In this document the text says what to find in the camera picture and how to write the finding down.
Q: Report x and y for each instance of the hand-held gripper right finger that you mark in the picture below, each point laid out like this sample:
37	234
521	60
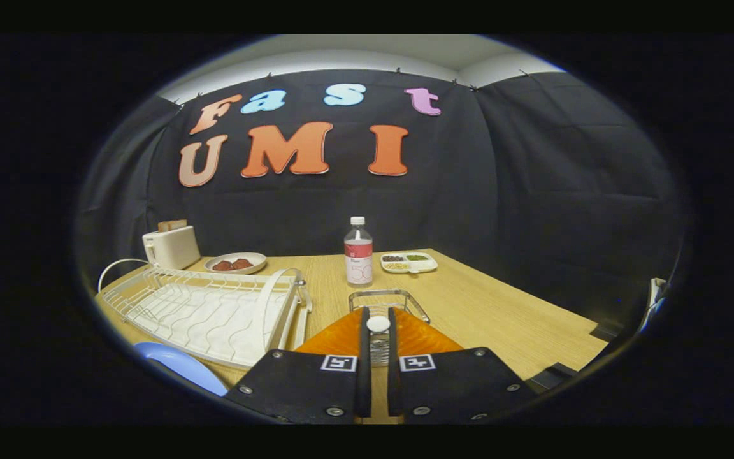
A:
394	382

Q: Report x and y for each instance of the black table clamp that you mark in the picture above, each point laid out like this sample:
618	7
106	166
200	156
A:
606	330

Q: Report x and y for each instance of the white divided condiment tray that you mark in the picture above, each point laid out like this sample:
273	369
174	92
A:
408	268

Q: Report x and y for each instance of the black backdrop cloth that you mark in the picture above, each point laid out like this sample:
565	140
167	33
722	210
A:
469	191

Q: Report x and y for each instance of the blue plate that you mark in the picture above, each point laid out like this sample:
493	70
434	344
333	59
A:
182	366

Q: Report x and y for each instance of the red meat pieces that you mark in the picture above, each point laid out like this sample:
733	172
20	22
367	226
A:
233	264

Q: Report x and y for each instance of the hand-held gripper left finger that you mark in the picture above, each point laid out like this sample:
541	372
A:
364	382

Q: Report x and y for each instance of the white toaster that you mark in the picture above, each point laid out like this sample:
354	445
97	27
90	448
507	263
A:
172	250

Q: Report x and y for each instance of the beige oval dish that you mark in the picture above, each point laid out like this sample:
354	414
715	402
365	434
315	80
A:
259	257

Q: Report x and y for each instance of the clear bottle with red label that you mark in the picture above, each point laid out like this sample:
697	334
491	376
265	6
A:
359	258

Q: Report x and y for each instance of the toast slices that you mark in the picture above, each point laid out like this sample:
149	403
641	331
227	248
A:
172	225

